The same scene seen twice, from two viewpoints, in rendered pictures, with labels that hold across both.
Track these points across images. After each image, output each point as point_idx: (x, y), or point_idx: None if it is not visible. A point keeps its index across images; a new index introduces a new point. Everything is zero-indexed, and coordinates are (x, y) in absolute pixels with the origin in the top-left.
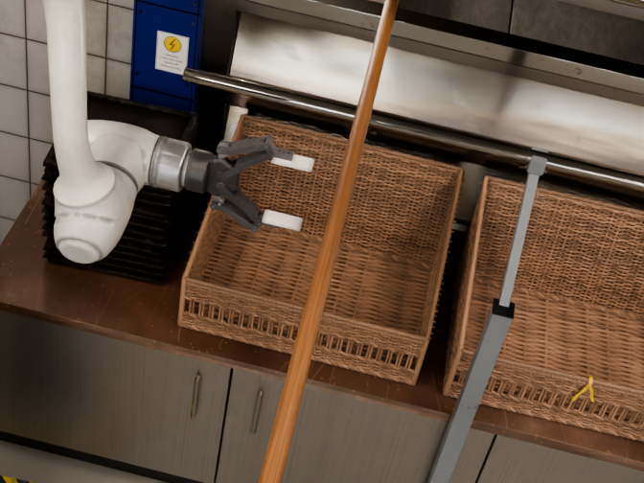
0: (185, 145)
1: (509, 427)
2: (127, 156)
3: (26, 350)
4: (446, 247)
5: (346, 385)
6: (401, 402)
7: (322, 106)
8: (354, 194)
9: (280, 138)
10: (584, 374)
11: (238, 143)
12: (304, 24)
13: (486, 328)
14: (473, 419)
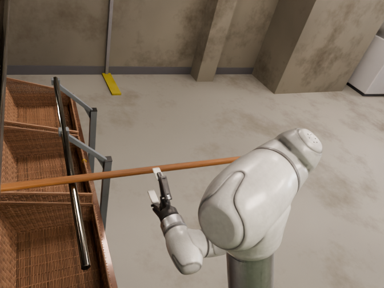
0: (172, 215)
1: (95, 191)
2: (195, 231)
3: None
4: (46, 202)
5: (105, 239)
6: (102, 221)
7: (78, 198)
8: (1, 259)
9: None
10: (58, 175)
11: (166, 191)
12: None
13: (110, 168)
14: (97, 200)
